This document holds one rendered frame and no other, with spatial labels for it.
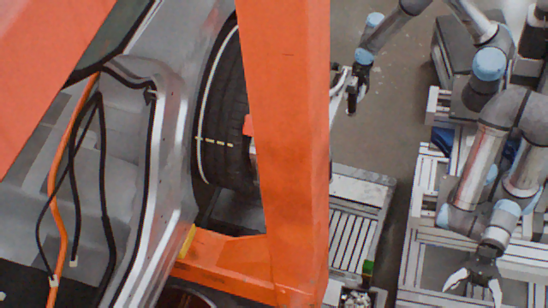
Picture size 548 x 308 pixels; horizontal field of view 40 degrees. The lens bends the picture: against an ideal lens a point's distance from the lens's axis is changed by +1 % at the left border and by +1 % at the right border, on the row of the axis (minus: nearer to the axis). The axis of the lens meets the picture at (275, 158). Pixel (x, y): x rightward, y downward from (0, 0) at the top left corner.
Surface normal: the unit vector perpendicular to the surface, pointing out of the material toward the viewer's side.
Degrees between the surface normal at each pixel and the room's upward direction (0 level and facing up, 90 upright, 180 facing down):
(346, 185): 0
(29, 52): 90
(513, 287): 0
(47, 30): 90
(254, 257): 36
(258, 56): 90
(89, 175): 6
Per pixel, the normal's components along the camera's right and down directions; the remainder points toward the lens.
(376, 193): -0.06, -0.57
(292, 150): -0.33, 0.79
